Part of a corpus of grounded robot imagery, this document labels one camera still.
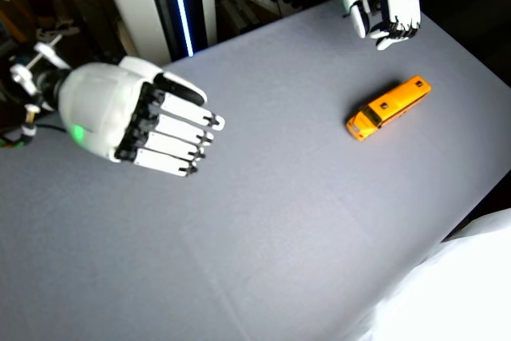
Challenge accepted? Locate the grey table cloth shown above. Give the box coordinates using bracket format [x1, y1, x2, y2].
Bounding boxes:
[0, 0, 511, 341]

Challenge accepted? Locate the small white device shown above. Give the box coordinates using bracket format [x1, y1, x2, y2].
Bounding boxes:
[35, 19, 81, 43]

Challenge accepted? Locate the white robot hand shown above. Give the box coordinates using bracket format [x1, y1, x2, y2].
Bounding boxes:
[57, 55, 226, 178]
[341, 0, 423, 52]

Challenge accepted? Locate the white column with blue light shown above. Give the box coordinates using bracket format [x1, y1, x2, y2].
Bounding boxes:
[97, 0, 219, 65]

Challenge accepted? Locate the yellow toy school bus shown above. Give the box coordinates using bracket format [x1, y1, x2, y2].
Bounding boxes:
[345, 74, 433, 142]

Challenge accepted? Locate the white fabric sheet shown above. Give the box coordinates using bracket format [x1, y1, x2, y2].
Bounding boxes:
[353, 207, 511, 341]

